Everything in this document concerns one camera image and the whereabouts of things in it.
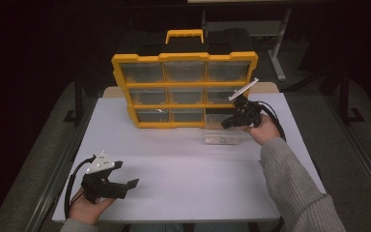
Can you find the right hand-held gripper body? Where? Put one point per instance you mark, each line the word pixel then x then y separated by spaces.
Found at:
pixel 250 112

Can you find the yellow organizer case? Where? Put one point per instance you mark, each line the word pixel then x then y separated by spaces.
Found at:
pixel 186 84

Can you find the metal floor rail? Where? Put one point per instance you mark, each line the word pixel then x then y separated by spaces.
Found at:
pixel 54 180
pixel 360 148

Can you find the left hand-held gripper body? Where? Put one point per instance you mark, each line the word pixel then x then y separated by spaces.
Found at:
pixel 101 188

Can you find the person's right hand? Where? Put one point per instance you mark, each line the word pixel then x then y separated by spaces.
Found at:
pixel 264 130

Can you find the wooden table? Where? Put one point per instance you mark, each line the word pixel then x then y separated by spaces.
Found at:
pixel 112 92

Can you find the silver screw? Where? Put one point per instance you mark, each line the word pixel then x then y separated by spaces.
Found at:
pixel 223 139

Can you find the black metal stand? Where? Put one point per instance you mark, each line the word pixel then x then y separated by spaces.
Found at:
pixel 78 103
pixel 346 100

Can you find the clear plastic drawer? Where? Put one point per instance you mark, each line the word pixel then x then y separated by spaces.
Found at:
pixel 222 132

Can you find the person's left hand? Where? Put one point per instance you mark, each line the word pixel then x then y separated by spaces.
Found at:
pixel 88 211

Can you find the white desk with metal leg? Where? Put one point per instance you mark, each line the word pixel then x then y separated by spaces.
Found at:
pixel 257 28

